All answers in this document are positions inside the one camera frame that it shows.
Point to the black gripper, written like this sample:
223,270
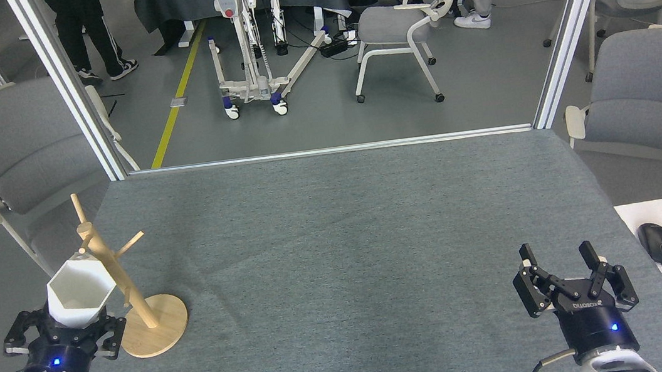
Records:
597,324
56,362

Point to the black power strip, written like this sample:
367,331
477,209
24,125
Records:
334,46

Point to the silver post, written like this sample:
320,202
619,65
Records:
66,86
570,24

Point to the white stand on wheels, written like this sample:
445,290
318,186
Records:
259,87

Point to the wooden cup rack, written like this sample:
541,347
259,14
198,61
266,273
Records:
153,334

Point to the silver floor plate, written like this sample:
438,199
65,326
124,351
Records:
178,101

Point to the silver table edge rail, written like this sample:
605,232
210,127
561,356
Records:
333,150

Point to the black computer mouse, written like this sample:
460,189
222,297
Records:
657,242

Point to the dark cloth covered table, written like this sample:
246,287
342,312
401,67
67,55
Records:
169,0

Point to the white hexagonal cup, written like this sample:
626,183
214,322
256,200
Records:
78,286

